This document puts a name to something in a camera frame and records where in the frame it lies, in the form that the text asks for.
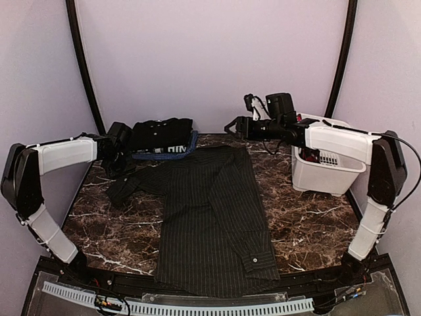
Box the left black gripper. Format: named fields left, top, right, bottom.
left=102, top=150, right=136, bottom=179

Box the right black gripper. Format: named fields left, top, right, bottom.
left=225, top=116, right=284, bottom=142

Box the black pinstriped long sleeve shirt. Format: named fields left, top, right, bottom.
left=107, top=145, right=280, bottom=298

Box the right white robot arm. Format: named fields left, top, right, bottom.
left=224, top=114, right=408, bottom=261

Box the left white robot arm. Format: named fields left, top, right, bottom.
left=1, top=132, right=131, bottom=287

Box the blue checkered folded shirt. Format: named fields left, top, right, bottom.
left=132, top=131, right=199, bottom=161

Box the black white lettered folded shirt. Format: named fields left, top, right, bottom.
left=138, top=130, right=197, bottom=154

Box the black folded button shirt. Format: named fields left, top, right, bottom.
left=128, top=118, right=193, bottom=151

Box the red black shirt in bin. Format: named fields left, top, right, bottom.
left=295, top=113, right=322, bottom=164

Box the white plastic bin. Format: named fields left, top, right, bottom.
left=291, top=113, right=376, bottom=196

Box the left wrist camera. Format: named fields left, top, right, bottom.
left=106, top=122, right=133, bottom=148

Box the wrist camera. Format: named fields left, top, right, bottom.
left=266, top=92, right=297, bottom=124
left=106, top=122, right=133, bottom=148

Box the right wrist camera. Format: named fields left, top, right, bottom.
left=266, top=92, right=297, bottom=124

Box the white slotted cable duct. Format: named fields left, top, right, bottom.
left=42, top=281, right=314, bottom=315

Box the left black frame post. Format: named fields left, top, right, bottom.
left=65, top=0, right=106, bottom=134

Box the black frame post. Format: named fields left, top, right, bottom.
left=65, top=0, right=106, bottom=134
left=324, top=0, right=358, bottom=119

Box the right black frame post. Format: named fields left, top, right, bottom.
left=324, top=0, right=358, bottom=119

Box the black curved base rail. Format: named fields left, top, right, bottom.
left=32, top=254, right=401, bottom=297

